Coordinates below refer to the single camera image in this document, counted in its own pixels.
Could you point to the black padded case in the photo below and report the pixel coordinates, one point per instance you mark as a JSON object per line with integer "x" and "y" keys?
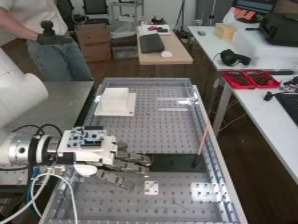
{"x": 151, "y": 43}

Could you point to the small white square plate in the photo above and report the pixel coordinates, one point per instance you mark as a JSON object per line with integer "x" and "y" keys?
{"x": 150, "y": 187}

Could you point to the black headphones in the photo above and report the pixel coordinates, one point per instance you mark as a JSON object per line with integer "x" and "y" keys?
{"x": 231, "y": 57}

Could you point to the red tray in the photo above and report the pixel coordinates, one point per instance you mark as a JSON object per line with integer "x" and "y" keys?
{"x": 264, "y": 78}
{"x": 239, "y": 80}

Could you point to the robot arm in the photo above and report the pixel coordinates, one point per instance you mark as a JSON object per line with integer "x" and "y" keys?
{"x": 17, "y": 96}

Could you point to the computer monitor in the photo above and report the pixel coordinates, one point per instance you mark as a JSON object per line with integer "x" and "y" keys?
{"x": 254, "y": 5}

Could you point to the black keyboard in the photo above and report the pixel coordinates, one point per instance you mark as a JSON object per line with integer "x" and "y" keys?
{"x": 290, "y": 106}

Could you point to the cardboard box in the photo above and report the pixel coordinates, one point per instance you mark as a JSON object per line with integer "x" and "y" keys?
{"x": 93, "y": 33}
{"x": 94, "y": 51}

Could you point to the white mouse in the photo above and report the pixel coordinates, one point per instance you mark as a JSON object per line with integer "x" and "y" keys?
{"x": 166, "y": 54}

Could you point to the light wooden block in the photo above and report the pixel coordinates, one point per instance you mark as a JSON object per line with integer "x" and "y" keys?
{"x": 224, "y": 31}

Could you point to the wooden desk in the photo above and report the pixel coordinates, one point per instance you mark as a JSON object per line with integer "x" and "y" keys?
{"x": 174, "y": 53}

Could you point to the thin stick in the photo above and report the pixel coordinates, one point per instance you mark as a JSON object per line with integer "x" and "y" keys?
{"x": 202, "y": 141}

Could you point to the black equipment case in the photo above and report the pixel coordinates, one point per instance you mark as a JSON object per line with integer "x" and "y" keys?
{"x": 279, "y": 31}

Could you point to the small white box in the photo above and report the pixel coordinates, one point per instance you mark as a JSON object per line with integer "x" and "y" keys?
{"x": 114, "y": 100}

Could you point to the black plate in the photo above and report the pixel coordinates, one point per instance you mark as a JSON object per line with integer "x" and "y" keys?
{"x": 177, "y": 163}

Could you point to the white desk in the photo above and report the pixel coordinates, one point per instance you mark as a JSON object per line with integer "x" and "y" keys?
{"x": 207, "y": 46}
{"x": 266, "y": 130}

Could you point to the small black object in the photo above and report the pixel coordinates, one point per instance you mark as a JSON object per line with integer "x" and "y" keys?
{"x": 267, "y": 96}

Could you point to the person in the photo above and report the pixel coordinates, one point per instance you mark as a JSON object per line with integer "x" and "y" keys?
{"x": 57, "y": 63}

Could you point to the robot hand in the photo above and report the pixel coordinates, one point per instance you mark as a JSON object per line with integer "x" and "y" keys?
{"x": 87, "y": 150}

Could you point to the clear box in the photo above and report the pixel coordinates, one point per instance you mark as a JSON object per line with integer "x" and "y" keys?
{"x": 146, "y": 80}

